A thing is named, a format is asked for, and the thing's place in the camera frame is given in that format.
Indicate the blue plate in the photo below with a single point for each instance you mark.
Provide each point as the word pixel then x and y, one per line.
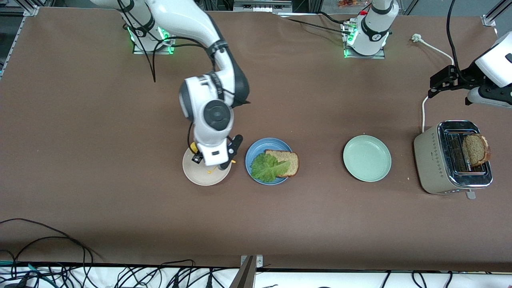
pixel 256 150

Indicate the beige and chrome toaster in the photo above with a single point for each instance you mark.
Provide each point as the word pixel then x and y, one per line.
pixel 432 164

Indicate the brown bread slice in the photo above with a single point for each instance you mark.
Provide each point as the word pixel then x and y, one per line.
pixel 476 150
pixel 291 162

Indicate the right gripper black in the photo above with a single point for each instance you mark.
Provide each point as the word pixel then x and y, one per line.
pixel 198 157

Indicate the orange snack bag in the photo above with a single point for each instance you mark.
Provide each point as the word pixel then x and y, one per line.
pixel 348 3

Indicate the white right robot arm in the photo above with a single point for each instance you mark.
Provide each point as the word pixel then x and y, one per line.
pixel 208 100

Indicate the green lettuce leaf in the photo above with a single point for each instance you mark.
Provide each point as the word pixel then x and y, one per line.
pixel 268 168

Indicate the aluminium profile bar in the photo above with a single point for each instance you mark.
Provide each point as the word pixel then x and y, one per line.
pixel 244 276

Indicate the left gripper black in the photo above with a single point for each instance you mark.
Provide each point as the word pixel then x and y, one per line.
pixel 463 78

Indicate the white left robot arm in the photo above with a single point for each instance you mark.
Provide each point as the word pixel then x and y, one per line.
pixel 372 28

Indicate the mint green plate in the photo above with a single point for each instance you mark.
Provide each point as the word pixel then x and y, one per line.
pixel 367 158

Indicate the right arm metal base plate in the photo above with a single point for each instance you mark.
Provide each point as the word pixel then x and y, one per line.
pixel 170 47

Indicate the yellow mustard squeeze bottle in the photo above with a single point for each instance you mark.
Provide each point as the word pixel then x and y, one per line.
pixel 194 147

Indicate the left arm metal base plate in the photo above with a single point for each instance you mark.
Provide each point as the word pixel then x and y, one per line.
pixel 380 56

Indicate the beige plate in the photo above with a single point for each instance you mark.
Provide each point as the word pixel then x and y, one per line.
pixel 200 176

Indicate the small metal bracket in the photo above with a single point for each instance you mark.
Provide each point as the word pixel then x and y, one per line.
pixel 259 262

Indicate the aluminium table frame rail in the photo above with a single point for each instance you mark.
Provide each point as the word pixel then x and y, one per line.
pixel 14 40

